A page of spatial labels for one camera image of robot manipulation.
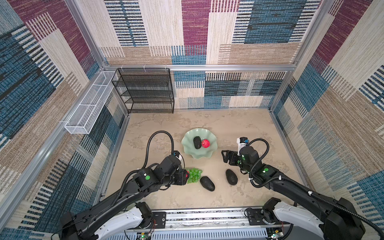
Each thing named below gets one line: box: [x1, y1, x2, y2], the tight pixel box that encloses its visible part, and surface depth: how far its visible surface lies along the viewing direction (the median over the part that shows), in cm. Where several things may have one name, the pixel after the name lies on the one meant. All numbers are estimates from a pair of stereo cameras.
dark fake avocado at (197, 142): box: [193, 136, 202, 150], surface depth 100 cm
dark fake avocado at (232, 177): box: [225, 169, 238, 186], surface depth 85 cm
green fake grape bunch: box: [186, 167, 203, 184], surface depth 84 cm
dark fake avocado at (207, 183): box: [200, 176, 216, 192], surface depth 83 cm
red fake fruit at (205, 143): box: [201, 139, 211, 149], surface depth 98 cm
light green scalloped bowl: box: [181, 128, 218, 160], surface depth 101 cm
